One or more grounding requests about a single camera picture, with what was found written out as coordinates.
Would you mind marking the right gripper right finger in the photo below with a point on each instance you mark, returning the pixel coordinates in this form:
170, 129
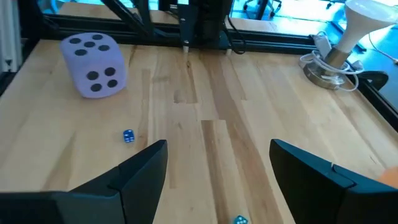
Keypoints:
311, 193

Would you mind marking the white mushroom table lamp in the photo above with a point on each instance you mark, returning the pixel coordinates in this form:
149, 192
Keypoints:
357, 28

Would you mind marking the orange translucent plastic bin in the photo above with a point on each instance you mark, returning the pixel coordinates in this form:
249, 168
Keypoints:
390, 178

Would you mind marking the large purple foam die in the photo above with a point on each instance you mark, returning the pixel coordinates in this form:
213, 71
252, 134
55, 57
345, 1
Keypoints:
71, 68

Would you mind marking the small teal translucent die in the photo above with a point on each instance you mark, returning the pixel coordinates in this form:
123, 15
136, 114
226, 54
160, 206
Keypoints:
241, 220

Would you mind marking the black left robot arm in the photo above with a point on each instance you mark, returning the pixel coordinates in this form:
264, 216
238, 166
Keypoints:
208, 21

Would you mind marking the office chair base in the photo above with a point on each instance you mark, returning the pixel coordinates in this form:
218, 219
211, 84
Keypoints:
262, 4

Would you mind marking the small blue die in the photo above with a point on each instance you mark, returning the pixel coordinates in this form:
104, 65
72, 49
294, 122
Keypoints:
128, 136

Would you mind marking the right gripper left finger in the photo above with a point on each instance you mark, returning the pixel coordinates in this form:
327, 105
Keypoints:
133, 193

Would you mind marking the black aluminium table frame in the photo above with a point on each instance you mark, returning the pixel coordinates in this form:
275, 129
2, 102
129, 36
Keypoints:
264, 37

